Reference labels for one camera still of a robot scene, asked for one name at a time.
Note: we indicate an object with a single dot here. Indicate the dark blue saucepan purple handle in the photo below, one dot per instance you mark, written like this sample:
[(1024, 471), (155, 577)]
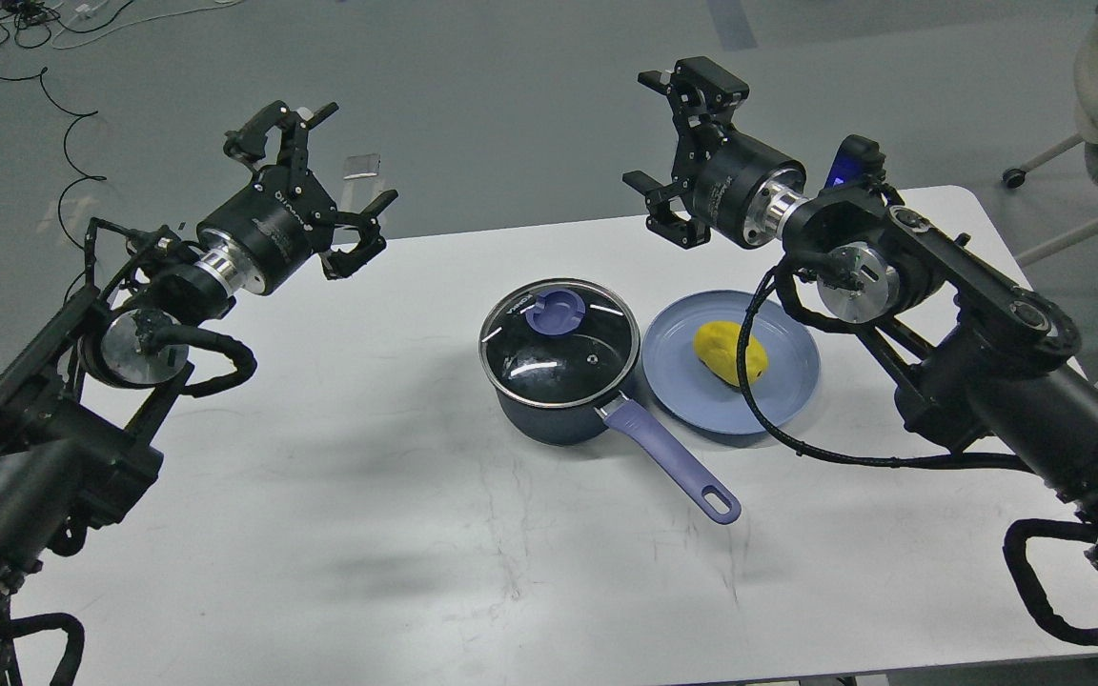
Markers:
[(620, 412)]

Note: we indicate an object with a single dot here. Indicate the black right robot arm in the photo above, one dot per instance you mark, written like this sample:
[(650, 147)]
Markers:
[(980, 363)]

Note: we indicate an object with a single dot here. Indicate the glass lid purple knob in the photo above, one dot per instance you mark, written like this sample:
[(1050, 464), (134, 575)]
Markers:
[(559, 343)]

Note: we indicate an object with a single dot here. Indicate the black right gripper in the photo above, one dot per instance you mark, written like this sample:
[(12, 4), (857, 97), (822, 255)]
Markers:
[(727, 180)]

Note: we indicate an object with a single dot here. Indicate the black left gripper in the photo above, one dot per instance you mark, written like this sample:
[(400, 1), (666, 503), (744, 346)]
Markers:
[(267, 226)]

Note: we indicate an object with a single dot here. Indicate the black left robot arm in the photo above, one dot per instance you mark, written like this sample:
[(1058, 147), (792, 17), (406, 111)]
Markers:
[(81, 404)]

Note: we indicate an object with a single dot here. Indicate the blue round plate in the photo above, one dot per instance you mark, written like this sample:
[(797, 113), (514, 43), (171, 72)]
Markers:
[(694, 395)]

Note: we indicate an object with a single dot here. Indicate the small clear floor card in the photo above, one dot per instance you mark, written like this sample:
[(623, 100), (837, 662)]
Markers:
[(361, 166)]

